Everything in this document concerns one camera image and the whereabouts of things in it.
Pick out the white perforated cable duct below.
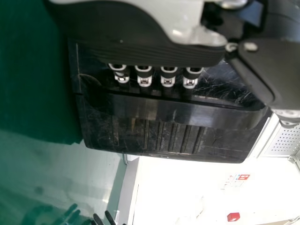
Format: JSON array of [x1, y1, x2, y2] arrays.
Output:
[[257, 114, 300, 158]]

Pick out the small red box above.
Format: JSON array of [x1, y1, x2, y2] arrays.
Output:
[[226, 212, 241, 222]]

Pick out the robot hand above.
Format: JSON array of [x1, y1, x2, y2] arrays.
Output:
[[93, 210, 116, 225], [44, 0, 300, 129]]

